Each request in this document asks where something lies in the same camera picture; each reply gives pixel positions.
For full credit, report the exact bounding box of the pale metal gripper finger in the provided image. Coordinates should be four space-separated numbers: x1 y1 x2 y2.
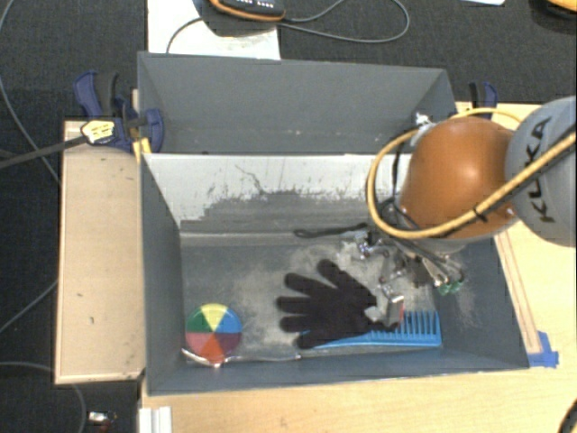
353 235 387 262
380 281 406 330

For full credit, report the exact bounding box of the blue plastic comb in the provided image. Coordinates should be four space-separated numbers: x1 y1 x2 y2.
309 309 444 351

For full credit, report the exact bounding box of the black knitted glove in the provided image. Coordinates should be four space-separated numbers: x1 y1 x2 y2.
275 259 400 351

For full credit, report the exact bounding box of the silver metal spoon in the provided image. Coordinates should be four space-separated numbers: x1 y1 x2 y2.
180 346 302 370

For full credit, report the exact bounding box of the multicoloured ball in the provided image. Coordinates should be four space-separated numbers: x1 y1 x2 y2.
184 302 244 364

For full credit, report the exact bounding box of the grey metal bin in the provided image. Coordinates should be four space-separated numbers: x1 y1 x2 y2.
136 51 531 397

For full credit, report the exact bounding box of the pale wood board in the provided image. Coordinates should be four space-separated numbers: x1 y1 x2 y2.
54 120 148 385

